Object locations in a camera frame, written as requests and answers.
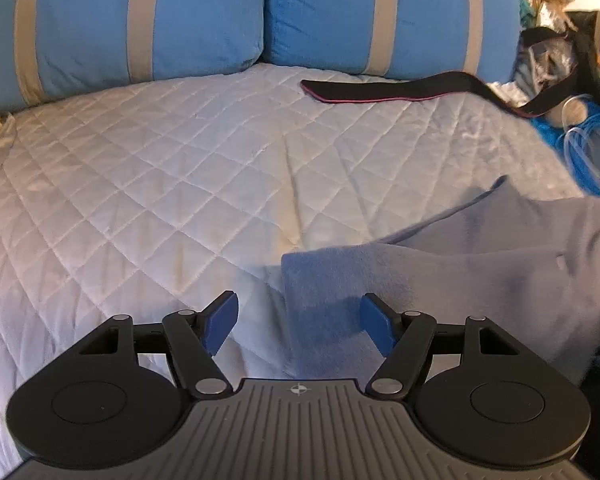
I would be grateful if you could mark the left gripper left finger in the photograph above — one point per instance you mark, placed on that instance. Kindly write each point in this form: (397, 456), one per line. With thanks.
(193, 339)

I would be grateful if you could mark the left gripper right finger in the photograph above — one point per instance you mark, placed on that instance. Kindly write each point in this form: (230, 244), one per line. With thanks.
(404, 340)

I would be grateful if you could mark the blue-grey sweatpants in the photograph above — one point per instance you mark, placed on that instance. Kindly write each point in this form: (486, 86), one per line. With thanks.
(531, 266)

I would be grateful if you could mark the quilted white bedspread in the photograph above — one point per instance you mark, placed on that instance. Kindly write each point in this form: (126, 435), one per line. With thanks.
(151, 198)

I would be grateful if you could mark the white striped cloth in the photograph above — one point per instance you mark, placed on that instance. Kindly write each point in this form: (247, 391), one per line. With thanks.
(510, 93)

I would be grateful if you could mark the beige plush toy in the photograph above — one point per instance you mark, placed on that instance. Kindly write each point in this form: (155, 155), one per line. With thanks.
(571, 112)

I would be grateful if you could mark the right blue striped pillow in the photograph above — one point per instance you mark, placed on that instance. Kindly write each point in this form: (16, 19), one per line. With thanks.
(397, 39)

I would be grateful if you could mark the blue striped pillow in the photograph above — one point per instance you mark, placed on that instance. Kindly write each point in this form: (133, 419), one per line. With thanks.
(397, 39)
(51, 49)

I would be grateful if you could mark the left blue striped pillow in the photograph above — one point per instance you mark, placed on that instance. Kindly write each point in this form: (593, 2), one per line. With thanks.
(51, 49)

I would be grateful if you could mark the teal yarn item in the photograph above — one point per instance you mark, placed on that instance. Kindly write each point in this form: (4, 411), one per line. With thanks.
(527, 14)

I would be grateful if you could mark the black bag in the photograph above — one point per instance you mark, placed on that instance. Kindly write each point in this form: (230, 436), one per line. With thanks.
(554, 66)

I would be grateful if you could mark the black strap red edge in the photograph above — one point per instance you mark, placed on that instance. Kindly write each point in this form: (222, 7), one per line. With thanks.
(433, 87)

